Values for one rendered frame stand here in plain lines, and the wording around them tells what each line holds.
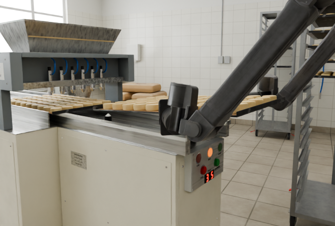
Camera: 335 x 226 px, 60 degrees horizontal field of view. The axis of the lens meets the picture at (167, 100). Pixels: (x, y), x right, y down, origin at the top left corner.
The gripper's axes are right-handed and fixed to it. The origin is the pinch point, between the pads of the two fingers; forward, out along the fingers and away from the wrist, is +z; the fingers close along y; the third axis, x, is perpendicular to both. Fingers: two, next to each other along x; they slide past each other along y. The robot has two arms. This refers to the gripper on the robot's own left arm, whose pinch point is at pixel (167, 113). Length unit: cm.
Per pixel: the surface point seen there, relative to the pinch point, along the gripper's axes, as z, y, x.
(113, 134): 24.6, 11.2, -18.9
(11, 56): 36, -21, -59
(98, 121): 30.6, 6.7, -25.4
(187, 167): 5.7, 20.0, 6.5
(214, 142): 16.1, 14.6, 18.9
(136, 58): 512, -41, -4
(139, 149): 14.2, 15.0, -9.4
